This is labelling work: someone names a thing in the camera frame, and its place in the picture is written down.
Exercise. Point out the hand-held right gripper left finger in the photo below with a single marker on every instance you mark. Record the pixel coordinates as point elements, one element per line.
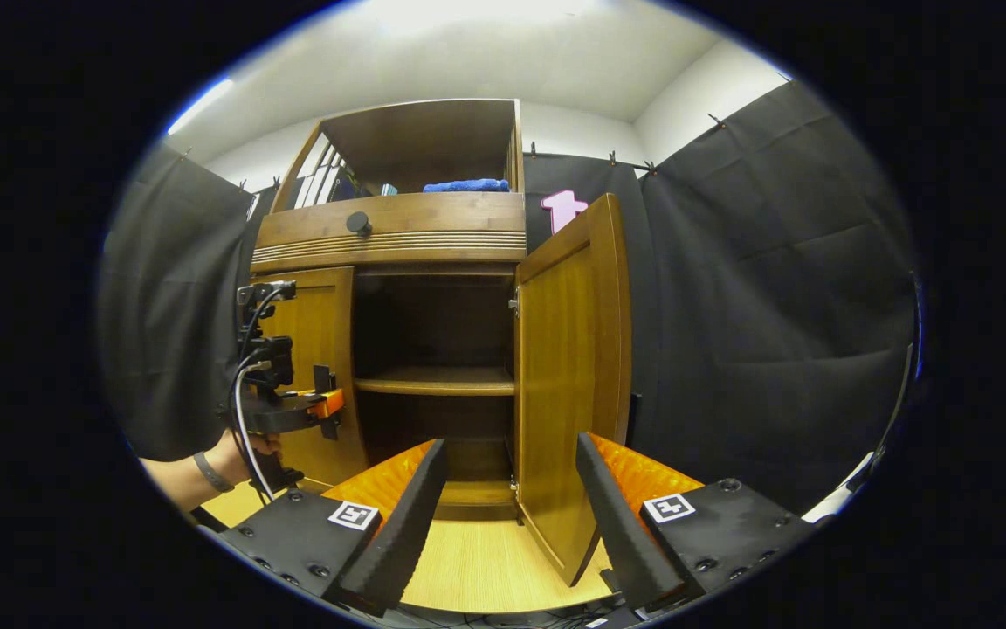
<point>407,533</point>

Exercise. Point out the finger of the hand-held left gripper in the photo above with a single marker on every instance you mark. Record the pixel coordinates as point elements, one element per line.
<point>330,404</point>

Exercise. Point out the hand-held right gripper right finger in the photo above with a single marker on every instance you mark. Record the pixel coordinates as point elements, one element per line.
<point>621,542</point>

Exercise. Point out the wooden shoe cabinet door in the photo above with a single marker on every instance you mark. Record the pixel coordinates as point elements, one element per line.
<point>320,332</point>
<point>568,376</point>

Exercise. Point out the wooden double-door shoe cabinet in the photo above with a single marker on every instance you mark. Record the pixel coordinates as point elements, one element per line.
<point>433,140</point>

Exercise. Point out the metal door hinge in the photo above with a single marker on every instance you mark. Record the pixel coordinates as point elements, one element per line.
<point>514,483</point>
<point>513,304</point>

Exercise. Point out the wooden inner shelf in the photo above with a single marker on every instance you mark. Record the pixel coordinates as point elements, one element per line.
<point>437,382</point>

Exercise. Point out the dark wristband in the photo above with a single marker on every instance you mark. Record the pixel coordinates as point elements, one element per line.
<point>210,473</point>

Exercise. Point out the round black drawer knob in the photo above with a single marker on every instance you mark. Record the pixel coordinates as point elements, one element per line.
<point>358,223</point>

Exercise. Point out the white book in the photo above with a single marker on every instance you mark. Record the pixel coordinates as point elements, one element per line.
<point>315,179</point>

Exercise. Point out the blue folded cloth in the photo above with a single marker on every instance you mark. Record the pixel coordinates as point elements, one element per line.
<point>466,185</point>

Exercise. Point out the black backdrop cloth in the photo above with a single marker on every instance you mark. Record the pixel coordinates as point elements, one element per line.
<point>774,306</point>

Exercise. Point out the wide ceiling light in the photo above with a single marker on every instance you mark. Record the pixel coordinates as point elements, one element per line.
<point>468,10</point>

